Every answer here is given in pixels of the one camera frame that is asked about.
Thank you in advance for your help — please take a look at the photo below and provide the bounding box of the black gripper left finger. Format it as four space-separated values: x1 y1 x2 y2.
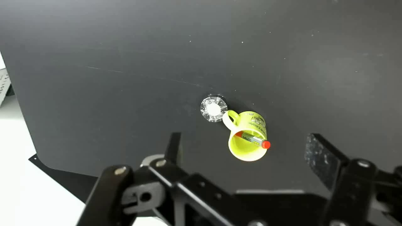
165 132 182 164

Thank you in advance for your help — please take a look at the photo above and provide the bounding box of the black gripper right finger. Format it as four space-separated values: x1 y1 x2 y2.
305 133 350 191

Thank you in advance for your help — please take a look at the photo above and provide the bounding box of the red-capped marker pen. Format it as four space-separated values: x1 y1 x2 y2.
236 132 272 149

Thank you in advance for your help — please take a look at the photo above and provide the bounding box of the small crumpled clear wrapper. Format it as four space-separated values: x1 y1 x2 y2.
200 95 228 123

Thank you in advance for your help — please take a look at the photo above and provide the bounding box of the yellow-green ceramic mug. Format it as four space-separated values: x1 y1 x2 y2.
223 110 271 162

